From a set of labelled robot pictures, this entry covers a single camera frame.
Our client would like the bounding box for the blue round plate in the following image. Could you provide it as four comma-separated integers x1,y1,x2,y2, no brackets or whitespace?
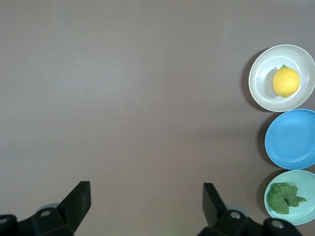
264,108,315,170

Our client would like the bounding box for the green lettuce leaf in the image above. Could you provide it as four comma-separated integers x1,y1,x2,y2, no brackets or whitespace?
267,182,308,214

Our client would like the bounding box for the light green round plate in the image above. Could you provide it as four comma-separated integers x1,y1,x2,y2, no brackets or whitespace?
264,170,315,226

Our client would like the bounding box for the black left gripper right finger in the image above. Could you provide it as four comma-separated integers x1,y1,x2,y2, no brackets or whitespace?
196,182,301,236

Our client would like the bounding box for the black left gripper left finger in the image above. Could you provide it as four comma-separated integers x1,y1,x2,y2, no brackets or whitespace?
0,181,91,236

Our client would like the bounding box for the beige round plate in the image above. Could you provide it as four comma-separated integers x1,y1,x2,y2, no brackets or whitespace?
248,44,315,113

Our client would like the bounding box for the yellow lemon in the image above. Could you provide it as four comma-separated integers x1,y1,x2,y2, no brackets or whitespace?
272,64,301,98

